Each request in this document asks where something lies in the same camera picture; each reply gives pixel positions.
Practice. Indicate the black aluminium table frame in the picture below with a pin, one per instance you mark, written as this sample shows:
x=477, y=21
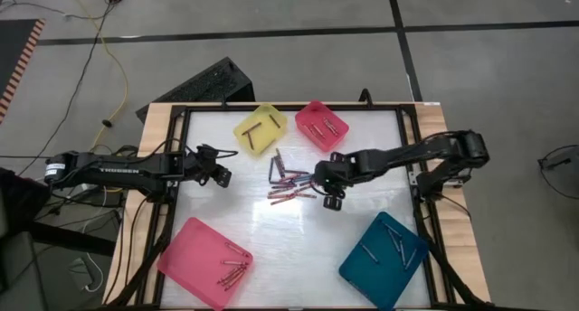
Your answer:
x=208, y=107

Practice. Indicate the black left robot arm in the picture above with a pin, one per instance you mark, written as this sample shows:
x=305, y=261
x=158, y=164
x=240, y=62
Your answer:
x=135, y=168

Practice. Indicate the pink crayon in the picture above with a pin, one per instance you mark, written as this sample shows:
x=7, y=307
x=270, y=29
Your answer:
x=236, y=249
x=230, y=276
x=235, y=279
x=234, y=262

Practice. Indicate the small black puck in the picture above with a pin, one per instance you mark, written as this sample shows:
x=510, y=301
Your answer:
x=107, y=122

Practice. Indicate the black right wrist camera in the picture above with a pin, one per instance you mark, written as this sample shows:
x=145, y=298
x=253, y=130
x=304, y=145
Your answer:
x=332, y=202

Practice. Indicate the wooden table board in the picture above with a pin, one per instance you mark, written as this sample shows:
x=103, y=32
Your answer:
x=156, y=125

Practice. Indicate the red plastic bin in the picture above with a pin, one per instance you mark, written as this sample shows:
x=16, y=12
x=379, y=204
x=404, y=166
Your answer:
x=316, y=112

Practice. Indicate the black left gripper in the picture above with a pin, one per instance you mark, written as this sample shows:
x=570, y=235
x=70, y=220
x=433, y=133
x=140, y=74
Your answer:
x=208, y=164

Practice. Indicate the black mat orange striped edge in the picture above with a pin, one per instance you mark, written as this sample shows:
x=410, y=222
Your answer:
x=13, y=44

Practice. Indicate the orange crayon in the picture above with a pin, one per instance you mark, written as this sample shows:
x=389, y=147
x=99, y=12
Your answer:
x=274, y=121
x=250, y=142
x=252, y=128

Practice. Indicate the black bracket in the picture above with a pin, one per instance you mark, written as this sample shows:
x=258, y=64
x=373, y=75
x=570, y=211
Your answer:
x=365, y=96

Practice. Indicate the red crayon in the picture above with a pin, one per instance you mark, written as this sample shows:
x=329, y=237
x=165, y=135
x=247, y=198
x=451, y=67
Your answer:
x=317, y=131
x=306, y=195
x=280, y=195
x=329, y=125
x=283, y=186
x=283, y=201
x=334, y=129

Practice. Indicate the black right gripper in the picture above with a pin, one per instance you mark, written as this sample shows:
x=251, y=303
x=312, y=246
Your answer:
x=346, y=166

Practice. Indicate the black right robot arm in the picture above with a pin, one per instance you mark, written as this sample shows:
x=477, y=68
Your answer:
x=398, y=153

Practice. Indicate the yellow plastic bin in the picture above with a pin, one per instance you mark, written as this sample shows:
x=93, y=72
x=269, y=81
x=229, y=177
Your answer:
x=267, y=141

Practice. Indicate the pink plastic bin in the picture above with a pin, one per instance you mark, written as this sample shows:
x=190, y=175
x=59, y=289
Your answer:
x=194, y=261

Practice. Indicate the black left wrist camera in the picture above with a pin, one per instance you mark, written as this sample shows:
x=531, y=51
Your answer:
x=224, y=177

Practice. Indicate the teal plastic bin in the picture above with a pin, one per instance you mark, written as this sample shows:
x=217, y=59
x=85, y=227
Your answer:
x=375, y=279

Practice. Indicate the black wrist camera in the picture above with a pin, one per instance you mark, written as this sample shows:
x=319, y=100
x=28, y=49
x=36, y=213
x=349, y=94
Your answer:
x=224, y=177
x=332, y=202

